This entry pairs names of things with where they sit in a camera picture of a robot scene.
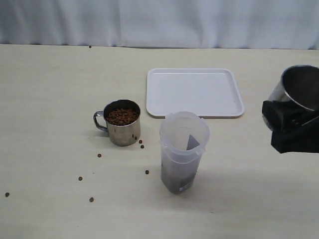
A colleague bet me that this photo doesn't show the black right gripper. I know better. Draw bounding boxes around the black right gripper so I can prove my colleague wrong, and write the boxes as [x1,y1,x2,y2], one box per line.
[262,101,319,153]

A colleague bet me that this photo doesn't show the steel mug with kibble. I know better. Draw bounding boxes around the steel mug with kibble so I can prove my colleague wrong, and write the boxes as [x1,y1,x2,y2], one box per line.
[93,99,141,146]

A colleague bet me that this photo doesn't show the white plastic tray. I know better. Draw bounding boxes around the white plastic tray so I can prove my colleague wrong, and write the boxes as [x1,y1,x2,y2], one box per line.
[146,68,245,119]

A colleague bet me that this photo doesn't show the white curtain backdrop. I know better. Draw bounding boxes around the white curtain backdrop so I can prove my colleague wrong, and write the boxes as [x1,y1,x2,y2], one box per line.
[0,0,319,49]

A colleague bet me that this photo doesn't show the translucent plastic container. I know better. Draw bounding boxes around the translucent plastic container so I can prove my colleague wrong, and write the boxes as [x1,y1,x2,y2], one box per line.
[159,112,210,194]

